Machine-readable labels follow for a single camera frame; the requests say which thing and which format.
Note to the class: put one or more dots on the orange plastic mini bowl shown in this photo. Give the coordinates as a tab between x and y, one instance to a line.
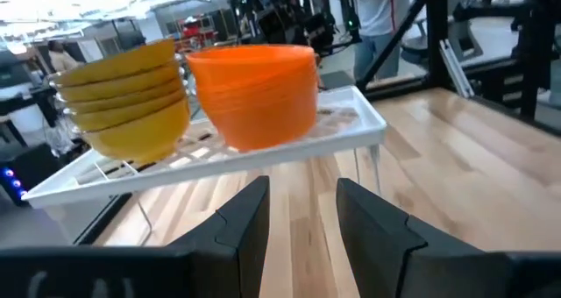
254	59
258	94
263	131
258	106
256	81

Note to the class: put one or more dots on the red storage rack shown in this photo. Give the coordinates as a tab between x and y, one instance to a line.
195	28

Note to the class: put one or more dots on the silver aluminium bracket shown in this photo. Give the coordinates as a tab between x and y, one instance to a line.
456	65

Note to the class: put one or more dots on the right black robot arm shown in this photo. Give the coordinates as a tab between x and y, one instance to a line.
317	28

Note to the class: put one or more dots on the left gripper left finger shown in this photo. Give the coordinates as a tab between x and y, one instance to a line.
236	245

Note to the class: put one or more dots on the white lattice rack shelf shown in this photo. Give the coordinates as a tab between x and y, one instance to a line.
263	154

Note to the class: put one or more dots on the person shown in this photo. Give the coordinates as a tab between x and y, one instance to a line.
377	13
61	57

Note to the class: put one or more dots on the computer tower with blue lights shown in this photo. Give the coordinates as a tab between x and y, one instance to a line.
35	166

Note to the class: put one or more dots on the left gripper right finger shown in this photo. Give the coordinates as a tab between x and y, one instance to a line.
381	245

